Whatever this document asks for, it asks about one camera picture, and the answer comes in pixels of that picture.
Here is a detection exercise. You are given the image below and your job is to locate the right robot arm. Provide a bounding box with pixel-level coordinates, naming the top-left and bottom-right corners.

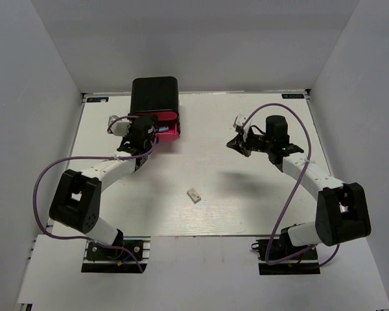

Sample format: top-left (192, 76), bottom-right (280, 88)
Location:
top-left (226, 115), bottom-right (371, 259)

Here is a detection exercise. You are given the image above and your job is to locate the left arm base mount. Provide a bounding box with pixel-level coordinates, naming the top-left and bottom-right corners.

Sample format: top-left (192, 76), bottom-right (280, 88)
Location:
top-left (81, 236), bottom-right (150, 274)

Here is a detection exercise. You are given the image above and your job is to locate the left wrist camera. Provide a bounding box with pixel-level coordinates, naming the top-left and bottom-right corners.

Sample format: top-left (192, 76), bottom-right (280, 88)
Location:
top-left (107, 115), bottom-right (132, 137)

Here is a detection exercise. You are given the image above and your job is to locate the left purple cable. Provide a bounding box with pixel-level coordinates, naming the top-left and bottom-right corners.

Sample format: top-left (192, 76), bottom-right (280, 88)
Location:
top-left (32, 118), bottom-right (159, 273)

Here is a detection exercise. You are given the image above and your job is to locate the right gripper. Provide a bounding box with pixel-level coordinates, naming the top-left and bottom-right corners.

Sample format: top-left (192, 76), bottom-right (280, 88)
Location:
top-left (228, 128), bottom-right (274, 157)

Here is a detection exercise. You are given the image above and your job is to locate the black pink drawer cabinet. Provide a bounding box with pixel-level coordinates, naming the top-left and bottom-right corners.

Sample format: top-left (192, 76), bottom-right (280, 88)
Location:
top-left (130, 76), bottom-right (181, 142)

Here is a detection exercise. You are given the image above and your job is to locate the right blue label sticker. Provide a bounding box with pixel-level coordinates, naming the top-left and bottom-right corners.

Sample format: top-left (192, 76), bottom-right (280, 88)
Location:
top-left (281, 93), bottom-right (305, 99)

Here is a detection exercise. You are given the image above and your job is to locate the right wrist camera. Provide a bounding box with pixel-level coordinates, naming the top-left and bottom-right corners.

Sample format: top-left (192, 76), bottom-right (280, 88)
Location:
top-left (233, 114), bottom-right (251, 142)

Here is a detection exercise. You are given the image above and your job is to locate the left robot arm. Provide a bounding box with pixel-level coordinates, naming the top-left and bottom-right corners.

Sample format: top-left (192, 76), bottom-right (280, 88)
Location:
top-left (49, 115), bottom-right (158, 259)

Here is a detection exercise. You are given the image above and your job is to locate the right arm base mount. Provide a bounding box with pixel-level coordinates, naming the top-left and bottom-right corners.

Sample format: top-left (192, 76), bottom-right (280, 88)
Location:
top-left (251, 238), bottom-right (321, 277)

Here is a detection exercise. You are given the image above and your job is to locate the left blue label sticker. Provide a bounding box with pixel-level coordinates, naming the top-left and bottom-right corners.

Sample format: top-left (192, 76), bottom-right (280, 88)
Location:
top-left (86, 97), bottom-right (109, 103)

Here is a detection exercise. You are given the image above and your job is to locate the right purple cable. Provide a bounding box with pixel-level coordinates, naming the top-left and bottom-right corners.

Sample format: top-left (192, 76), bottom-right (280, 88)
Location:
top-left (244, 103), bottom-right (341, 266)

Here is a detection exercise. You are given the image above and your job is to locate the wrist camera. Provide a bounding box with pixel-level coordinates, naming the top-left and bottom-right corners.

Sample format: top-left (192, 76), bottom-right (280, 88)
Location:
top-left (233, 114), bottom-right (251, 142)
top-left (107, 115), bottom-right (132, 137)

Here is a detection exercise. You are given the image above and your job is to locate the white eraser box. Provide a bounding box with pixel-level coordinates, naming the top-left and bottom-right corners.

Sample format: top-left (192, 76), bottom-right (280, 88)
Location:
top-left (187, 187), bottom-right (202, 204)

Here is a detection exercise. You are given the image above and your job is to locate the purple cable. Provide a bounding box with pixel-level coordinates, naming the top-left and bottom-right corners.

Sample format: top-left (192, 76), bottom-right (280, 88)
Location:
top-left (32, 118), bottom-right (159, 273)
top-left (244, 103), bottom-right (341, 266)

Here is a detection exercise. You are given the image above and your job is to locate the blue label sticker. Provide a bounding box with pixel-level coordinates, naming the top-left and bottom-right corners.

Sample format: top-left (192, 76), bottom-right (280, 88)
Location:
top-left (281, 93), bottom-right (305, 99)
top-left (86, 97), bottom-right (109, 103)

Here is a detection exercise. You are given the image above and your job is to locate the dark blue highlighter pen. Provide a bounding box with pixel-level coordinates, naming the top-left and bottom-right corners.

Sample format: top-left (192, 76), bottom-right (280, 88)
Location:
top-left (158, 126), bottom-right (169, 133)

